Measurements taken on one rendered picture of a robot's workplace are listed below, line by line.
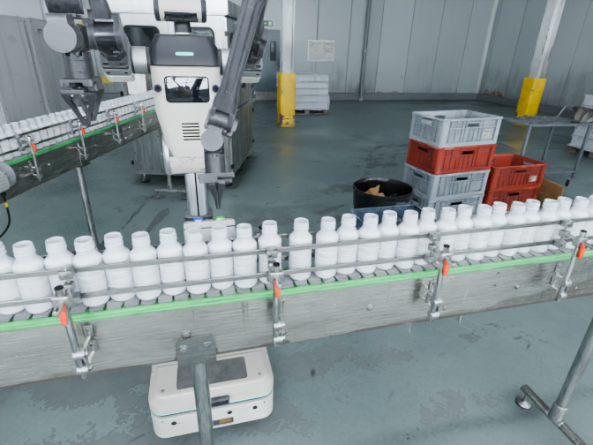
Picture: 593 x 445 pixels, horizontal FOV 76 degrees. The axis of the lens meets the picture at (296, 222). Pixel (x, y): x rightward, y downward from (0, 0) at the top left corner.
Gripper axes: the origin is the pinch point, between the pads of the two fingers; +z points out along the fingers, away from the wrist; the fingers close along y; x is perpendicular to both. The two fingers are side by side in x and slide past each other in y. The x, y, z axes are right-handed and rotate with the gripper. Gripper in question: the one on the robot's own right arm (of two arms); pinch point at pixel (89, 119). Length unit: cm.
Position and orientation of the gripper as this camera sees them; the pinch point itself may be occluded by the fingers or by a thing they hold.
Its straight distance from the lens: 103.5
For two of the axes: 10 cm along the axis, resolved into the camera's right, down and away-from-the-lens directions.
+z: -0.3, 9.1, 4.2
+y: 2.5, 4.1, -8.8
